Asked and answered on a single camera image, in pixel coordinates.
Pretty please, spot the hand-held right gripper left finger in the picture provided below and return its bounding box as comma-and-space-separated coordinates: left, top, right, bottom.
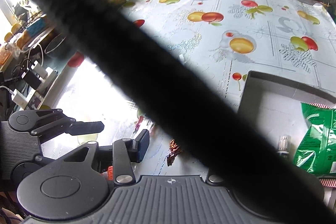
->
63, 129, 151, 186

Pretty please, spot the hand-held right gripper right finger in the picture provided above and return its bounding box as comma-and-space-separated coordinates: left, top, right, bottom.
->
206, 173, 226, 186

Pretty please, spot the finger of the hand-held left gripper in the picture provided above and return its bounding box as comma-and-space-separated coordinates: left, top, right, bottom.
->
32, 108, 105, 145
35, 153, 70, 168

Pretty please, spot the gold foil candy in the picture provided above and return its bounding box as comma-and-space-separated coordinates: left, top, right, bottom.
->
167, 139, 184, 167

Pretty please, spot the white cardboard box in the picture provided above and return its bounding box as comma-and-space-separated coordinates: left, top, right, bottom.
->
238, 70, 336, 188

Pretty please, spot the green snack packet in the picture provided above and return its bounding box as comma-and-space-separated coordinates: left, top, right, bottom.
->
293, 102, 336, 188

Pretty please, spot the white charger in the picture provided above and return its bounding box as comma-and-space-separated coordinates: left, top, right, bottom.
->
12, 90, 30, 109

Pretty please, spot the white power strip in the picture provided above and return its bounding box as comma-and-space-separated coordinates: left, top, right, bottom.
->
16, 67, 59, 109

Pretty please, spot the black power adapter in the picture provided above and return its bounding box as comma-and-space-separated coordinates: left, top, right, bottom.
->
22, 70, 40, 88

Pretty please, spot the bag of bread rolls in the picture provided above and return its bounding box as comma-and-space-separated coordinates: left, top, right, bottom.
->
0, 18, 51, 65

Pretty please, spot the fruit print tablecloth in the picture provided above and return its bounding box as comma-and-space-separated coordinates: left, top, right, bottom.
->
39, 0, 336, 182

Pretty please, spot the black braided cable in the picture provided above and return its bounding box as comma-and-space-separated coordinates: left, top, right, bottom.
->
0, 0, 336, 224

